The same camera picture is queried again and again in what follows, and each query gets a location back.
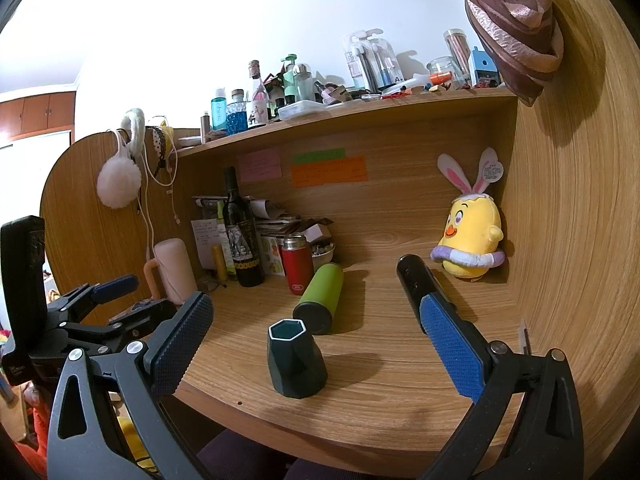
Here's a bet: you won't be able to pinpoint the pink sticky note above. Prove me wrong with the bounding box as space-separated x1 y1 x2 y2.
236 149 283 183

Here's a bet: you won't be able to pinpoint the clear tumbler bottle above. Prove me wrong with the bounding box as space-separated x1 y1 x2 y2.
293 63 314 104

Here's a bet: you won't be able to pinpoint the wooden wall cabinets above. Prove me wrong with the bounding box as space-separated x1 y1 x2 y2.
0 91 79 144

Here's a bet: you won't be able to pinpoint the fruit sticker sheet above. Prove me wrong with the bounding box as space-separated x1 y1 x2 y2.
259 235 287 277

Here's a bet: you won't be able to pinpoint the blue pencil sharpener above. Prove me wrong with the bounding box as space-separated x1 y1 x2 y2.
468 45 503 89

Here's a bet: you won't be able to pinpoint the orange cloth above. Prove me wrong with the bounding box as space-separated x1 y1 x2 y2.
14 385 52 480

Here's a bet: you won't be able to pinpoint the mint green pump bottle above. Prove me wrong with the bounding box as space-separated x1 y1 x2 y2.
281 53 299 107

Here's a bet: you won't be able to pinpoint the green thermos bottle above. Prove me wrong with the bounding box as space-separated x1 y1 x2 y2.
292 262 346 336

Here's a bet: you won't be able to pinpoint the red thermos bottle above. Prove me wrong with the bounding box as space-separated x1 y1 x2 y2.
280 234 315 295

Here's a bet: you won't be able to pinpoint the blue liquid bottle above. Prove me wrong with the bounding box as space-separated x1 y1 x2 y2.
210 88 229 132

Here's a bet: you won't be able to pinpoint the dark green hexagonal cup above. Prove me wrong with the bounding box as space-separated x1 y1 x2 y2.
266 318 328 400

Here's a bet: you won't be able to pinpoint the dark wine bottle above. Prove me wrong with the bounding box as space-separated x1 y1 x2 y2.
221 166 266 288

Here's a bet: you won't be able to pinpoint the glass jar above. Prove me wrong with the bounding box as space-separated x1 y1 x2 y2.
426 56 469 92

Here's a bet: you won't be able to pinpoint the green sticky note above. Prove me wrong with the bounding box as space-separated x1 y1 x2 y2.
292 148 347 165

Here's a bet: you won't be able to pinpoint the blue bead bottle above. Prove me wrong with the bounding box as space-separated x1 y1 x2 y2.
225 89 250 136

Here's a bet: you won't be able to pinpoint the white plastic tray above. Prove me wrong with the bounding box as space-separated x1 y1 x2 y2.
276 100 327 122

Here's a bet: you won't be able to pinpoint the pink brown scarf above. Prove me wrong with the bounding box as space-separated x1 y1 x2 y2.
462 0 567 108

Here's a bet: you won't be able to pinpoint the white handwritten paper note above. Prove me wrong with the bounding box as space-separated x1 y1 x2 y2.
190 217 224 272

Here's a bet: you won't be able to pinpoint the pink label glass bottle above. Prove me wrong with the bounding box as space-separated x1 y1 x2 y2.
247 60 269 127

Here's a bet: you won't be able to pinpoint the dark purple cloth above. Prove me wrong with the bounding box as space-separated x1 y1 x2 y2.
196 427 426 480

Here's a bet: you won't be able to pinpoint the small white bowl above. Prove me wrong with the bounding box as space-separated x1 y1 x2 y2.
310 241 336 272

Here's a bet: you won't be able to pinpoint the black cylindrical bottle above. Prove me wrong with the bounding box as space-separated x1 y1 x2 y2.
396 254 458 333

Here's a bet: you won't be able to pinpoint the toothbrush blister pack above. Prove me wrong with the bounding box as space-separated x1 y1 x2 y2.
342 29 397 94

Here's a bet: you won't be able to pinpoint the orange sticky note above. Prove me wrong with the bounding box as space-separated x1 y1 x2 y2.
291 156 369 189

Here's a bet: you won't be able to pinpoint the white fluffy earmuffs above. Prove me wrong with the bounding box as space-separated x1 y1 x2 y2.
96 108 148 209

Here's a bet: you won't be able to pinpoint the tall clear pencil canister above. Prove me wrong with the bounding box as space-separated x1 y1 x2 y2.
442 28 474 89

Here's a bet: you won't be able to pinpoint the yellow tube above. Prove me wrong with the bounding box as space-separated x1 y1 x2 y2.
212 244 229 282

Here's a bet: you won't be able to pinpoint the white cable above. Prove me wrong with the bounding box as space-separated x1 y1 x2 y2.
134 130 182 263

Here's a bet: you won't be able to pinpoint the yellow chick plush toy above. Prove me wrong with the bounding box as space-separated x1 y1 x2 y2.
431 148 508 282

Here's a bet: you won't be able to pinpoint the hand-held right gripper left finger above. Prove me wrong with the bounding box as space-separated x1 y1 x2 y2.
46 290 216 480

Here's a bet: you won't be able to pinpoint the pile of papers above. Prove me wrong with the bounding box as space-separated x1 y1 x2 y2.
192 195 335 237

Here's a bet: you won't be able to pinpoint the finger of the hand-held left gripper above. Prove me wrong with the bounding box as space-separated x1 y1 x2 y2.
65 297 179 357
47 274 141 328

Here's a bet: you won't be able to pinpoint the polka dot headband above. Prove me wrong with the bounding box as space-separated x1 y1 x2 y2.
147 125 177 181

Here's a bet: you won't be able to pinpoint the pink mug with handle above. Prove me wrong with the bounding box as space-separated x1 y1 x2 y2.
144 238 199 306

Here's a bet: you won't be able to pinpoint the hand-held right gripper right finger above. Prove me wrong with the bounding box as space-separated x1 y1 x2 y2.
419 292 586 480

